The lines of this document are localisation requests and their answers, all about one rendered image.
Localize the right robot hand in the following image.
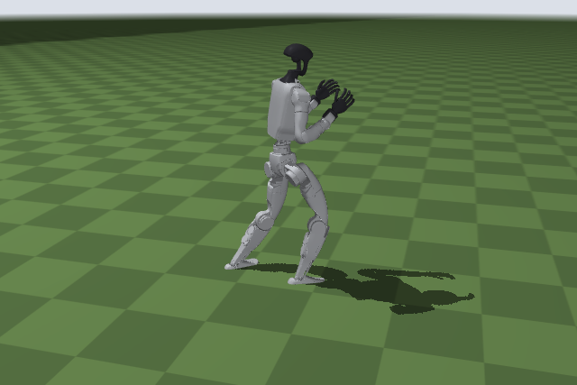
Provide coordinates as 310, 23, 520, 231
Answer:
323, 88, 354, 119

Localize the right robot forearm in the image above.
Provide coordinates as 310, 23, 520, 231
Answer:
301, 112, 335, 142

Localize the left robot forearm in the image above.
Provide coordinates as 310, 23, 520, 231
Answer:
308, 99, 318, 113

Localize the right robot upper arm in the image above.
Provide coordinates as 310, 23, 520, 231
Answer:
291, 87, 311, 144

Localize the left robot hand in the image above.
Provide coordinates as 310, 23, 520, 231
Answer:
310, 79, 341, 105

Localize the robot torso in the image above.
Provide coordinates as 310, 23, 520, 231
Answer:
268, 75, 306, 177

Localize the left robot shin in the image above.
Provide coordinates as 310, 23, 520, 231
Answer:
231, 211, 274, 267

